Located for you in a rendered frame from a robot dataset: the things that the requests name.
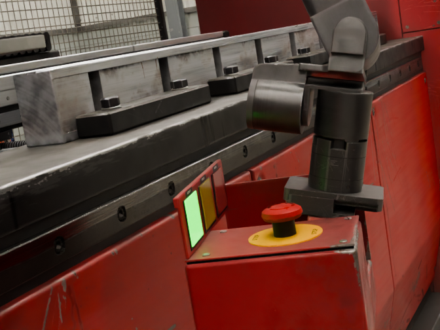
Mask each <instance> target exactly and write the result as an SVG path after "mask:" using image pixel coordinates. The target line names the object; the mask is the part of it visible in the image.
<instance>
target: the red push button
mask: <svg viewBox="0 0 440 330"><path fill-rule="evenodd" d="M302 212H303V209H302V208H301V206H300V205H297V204H294V203H290V202H288V203H280V204H274V205H271V206H269V207H267V208H266V209H265V210H263V211H262V216H261V217H262V218H263V220H264V221H265V222H267V223H272V228H273V233H274V237H276V238H285V237H290V236H293V235H295V234H296V233H297V231H296V227H295V219H297V218H299V217H300V216H301V215H302Z"/></svg>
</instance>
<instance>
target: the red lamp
mask: <svg viewBox="0 0 440 330"><path fill-rule="evenodd" d="M212 177H213V185H214V189H215V197H216V202H217V209H218V214H220V213H221V212H222V211H223V210H224V209H225V207H226V206H227V198H226V194H225V186H224V182H223V174H222V169H221V167H220V168H218V169H217V170H216V171H215V172H214V173H213V174H212Z"/></svg>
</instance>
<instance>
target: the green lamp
mask: <svg viewBox="0 0 440 330"><path fill-rule="evenodd" d="M185 209H186V213H187V221H188V224H189V232H190V236H191V244H192V247H193V246H194V245H195V244H196V243H197V241H199V239H200V238H201V237H202V235H203V234H204V233H203V228H202V221H201V216H200V209H199V205H198V197H197V193H196V191H194V192H193V193H192V194H191V195H190V196H189V197H188V198H187V199H186V200H185Z"/></svg>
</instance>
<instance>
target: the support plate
mask: <svg viewBox="0 0 440 330"><path fill-rule="evenodd" d="M45 47H46V43H45V36H44V35H32V36H26V37H15V38H9V39H0V56H1V55H6V54H13V53H17V52H24V51H29V50H36V49H40V48H45Z"/></svg>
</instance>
